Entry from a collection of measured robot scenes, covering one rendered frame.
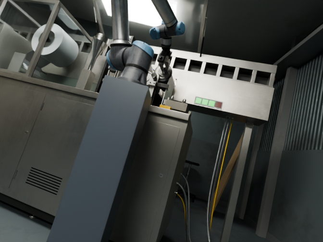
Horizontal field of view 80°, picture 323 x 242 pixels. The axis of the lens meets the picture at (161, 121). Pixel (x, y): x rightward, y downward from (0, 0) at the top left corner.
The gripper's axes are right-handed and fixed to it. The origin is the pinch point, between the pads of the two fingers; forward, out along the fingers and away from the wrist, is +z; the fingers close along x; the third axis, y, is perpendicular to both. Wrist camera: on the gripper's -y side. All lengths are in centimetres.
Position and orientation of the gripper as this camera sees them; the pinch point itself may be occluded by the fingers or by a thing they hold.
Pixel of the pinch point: (164, 71)
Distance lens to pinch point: 151.8
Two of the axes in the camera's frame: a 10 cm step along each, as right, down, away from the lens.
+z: -0.4, 7.7, 6.4
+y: 3.3, -5.9, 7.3
